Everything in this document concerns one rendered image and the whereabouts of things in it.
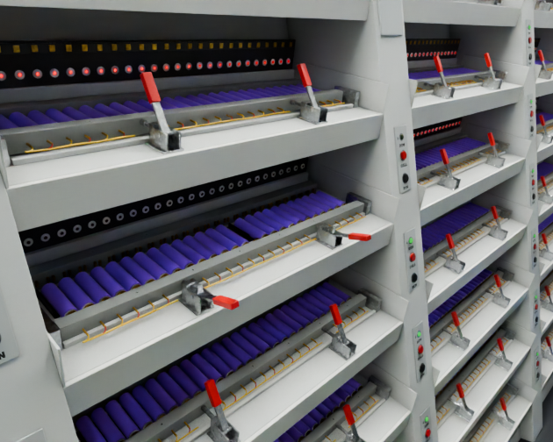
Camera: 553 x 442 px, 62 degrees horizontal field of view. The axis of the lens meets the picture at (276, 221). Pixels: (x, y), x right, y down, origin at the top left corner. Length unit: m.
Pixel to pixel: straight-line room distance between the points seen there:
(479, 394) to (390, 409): 0.46
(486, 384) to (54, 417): 1.19
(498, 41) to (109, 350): 1.29
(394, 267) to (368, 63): 0.38
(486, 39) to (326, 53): 0.70
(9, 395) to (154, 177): 0.25
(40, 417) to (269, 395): 0.35
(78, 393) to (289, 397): 0.34
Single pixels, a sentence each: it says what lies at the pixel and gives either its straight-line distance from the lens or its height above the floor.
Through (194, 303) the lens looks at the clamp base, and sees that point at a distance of 0.59.
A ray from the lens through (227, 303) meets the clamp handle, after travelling 0.54.
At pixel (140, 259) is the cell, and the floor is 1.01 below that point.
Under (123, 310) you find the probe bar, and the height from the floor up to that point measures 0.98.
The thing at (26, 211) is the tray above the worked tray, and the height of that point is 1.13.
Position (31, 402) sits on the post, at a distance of 0.52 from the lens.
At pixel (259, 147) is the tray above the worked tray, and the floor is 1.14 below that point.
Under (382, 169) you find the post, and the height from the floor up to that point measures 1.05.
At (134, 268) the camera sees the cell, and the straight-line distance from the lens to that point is 0.64.
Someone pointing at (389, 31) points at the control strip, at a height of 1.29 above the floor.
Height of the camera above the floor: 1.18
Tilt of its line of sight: 13 degrees down
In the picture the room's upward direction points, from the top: 9 degrees counter-clockwise
